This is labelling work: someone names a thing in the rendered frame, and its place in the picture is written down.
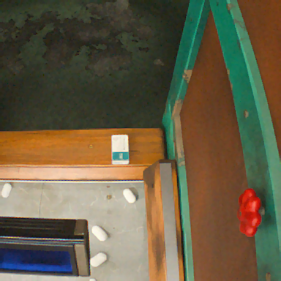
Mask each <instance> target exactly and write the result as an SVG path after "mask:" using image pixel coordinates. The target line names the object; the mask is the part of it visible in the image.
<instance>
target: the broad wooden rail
mask: <svg viewBox="0 0 281 281"><path fill-rule="evenodd" d="M112 135H128V150H129V163H128V164H112ZM167 159H168V157H167V149H166V140H165V129H164V128H116V129H107V130H23V131H0V180H5V181H16V180H19V181H143V172H144V171H145V169H147V168H148V167H149V166H150V165H152V164H153V163H155V162H156V161H157V160H167Z"/></svg>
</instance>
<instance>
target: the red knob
mask: <svg viewBox="0 0 281 281"><path fill-rule="evenodd" d="M264 212H265V210H264V207H263V206H262V205H261V201H260V198H258V197H256V193H255V191H254V189H253V188H252V189H250V188H248V189H246V190H245V191H244V192H243V193H242V194H241V195H240V196H239V209H238V211H237V213H236V215H237V218H238V220H240V221H239V229H240V231H241V232H242V233H244V234H245V235H247V236H249V237H250V236H254V235H255V234H256V233H257V229H258V226H259V225H260V223H261V220H262V219H261V217H263V216H264Z"/></svg>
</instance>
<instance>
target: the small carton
mask: <svg viewBox="0 0 281 281"><path fill-rule="evenodd" d="M128 163H129V150H128V135H112V164H128Z"/></svg>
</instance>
